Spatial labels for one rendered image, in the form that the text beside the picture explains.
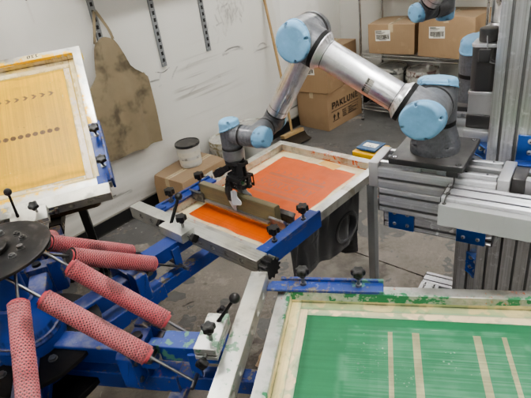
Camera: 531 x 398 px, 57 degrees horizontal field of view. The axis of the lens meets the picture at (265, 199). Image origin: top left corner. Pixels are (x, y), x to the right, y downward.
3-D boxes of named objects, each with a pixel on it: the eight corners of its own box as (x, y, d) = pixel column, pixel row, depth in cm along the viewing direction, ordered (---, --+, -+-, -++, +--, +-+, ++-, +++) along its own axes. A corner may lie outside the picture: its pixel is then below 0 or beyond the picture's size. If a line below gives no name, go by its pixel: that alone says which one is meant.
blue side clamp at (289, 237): (310, 223, 185) (309, 207, 182) (321, 226, 182) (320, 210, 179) (257, 264, 167) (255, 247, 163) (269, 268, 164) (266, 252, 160)
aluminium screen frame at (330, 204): (281, 147, 248) (280, 140, 247) (385, 170, 212) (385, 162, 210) (158, 219, 200) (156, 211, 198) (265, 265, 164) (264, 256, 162)
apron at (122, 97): (160, 138, 400) (126, 1, 349) (165, 139, 395) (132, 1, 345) (103, 163, 367) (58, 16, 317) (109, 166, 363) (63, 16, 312)
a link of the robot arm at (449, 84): (461, 112, 152) (463, 69, 145) (452, 129, 142) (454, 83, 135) (420, 110, 157) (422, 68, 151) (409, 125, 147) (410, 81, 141)
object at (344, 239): (344, 235, 231) (341, 174, 215) (360, 241, 225) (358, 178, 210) (282, 289, 202) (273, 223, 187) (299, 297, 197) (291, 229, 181)
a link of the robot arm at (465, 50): (450, 73, 187) (452, 36, 180) (474, 64, 192) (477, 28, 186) (477, 78, 178) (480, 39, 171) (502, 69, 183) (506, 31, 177)
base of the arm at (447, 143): (465, 141, 156) (468, 111, 151) (453, 161, 145) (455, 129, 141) (418, 136, 164) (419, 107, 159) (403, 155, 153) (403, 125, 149)
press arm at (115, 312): (299, 193, 224) (297, 181, 221) (309, 195, 220) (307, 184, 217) (45, 369, 148) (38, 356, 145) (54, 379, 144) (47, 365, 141)
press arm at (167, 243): (182, 239, 177) (178, 228, 174) (193, 245, 173) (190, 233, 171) (143, 264, 166) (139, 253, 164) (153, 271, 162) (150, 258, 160)
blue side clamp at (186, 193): (211, 189, 220) (208, 175, 217) (219, 192, 217) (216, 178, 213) (158, 220, 201) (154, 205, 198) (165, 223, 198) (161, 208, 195)
